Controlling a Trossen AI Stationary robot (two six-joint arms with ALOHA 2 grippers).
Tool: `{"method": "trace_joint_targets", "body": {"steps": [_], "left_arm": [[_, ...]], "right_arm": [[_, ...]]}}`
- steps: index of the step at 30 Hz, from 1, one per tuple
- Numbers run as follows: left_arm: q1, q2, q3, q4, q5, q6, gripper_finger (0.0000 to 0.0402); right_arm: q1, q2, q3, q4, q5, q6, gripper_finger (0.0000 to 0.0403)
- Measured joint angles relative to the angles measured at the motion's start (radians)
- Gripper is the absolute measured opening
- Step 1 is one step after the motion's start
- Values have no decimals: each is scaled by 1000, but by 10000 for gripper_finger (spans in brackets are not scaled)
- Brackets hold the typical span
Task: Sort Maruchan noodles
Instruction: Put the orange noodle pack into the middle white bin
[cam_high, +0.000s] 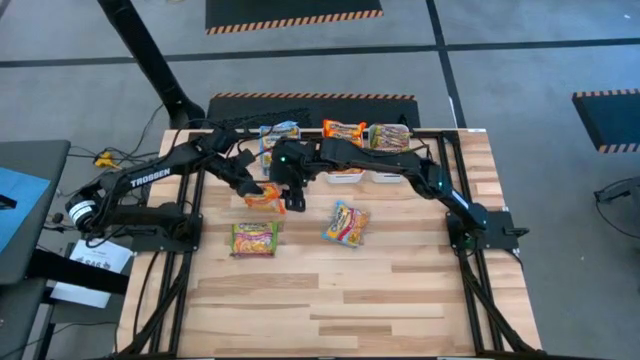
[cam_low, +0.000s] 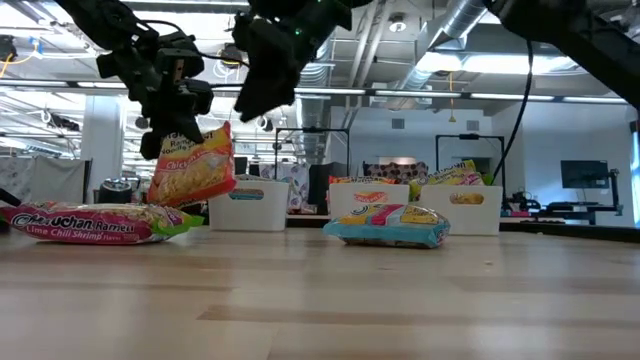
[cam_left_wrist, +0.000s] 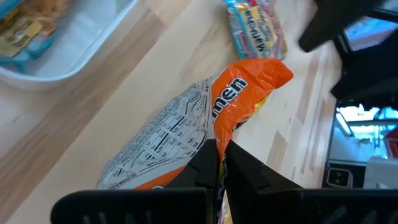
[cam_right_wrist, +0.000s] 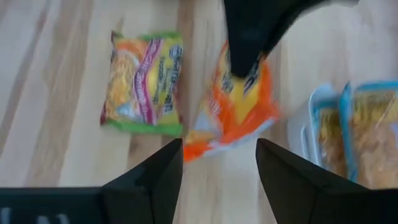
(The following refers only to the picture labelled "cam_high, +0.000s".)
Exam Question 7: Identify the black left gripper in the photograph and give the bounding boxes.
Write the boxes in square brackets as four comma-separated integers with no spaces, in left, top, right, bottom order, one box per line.
[215,148,265,198]

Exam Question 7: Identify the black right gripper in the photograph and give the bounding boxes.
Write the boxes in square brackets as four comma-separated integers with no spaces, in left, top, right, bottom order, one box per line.
[269,139,321,213]

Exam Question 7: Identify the white plastic bin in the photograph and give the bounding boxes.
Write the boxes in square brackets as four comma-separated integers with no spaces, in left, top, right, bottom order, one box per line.
[367,123,416,185]
[255,123,301,180]
[322,167,367,185]

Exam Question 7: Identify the green lime chili Maruchan pack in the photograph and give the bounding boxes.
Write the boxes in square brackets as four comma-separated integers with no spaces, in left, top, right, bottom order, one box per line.
[229,221,280,259]
[368,123,413,152]

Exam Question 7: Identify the blue less-sodium Maruchan ramen pack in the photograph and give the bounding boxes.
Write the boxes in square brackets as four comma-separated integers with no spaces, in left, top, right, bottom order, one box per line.
[320,199,371,249]

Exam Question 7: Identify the black hazard-striped floor mat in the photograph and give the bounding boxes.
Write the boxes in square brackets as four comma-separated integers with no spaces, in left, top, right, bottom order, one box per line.
[205,91,422,130]
[204,0,385,36]
[571,88,640,154]

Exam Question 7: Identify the white printed paper sheet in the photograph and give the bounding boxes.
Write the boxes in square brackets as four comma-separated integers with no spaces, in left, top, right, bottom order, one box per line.
[67,238,134,274]

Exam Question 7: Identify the black stand leg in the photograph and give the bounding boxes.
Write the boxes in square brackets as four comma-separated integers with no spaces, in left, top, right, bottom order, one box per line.
[96,0,206,130]

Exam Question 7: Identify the white blank paper sheet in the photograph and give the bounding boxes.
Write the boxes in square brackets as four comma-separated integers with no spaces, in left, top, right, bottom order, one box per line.
[49,282,112,310]

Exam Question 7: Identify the grey desk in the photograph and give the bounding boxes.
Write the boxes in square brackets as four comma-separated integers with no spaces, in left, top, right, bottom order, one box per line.
[0,139,72,286]

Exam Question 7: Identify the blue desk pad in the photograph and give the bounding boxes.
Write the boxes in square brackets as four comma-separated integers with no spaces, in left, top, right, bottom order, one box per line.
[0,166,53,254]

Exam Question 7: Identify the black floor device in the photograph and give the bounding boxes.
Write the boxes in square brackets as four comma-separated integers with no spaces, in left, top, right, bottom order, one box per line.
[593,175,640,204]

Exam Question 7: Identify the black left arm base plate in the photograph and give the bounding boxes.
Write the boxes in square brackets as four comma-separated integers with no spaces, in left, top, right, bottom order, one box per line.
[112,214,204,253]

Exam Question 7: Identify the black aluminium table frame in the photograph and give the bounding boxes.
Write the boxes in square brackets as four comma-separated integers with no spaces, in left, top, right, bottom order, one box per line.
[117,128,546,360]

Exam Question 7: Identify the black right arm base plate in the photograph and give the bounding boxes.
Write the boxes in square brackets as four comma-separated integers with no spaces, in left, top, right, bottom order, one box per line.
[446,209,530,251]

